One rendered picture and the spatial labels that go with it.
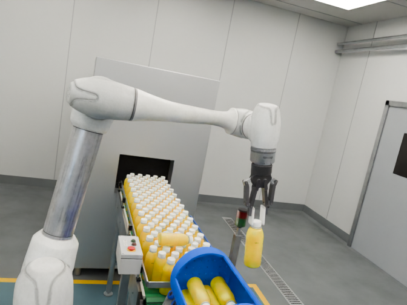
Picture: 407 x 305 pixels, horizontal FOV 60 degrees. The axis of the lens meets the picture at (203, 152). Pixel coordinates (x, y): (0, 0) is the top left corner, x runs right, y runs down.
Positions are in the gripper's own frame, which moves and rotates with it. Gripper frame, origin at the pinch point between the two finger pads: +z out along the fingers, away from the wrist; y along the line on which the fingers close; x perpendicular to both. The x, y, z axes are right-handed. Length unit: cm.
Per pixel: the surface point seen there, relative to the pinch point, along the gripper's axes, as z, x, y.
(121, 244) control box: 32, 49, -45
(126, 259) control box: 35, 39, -44
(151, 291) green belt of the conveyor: 54, 41, -32
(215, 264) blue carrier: 31.6, 21.9, -6.8
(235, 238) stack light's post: 43, 65, 21
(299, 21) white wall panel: -144, 433, 270
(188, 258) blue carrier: 25.1, 18.2, -20.3
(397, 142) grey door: 24, 253, 329
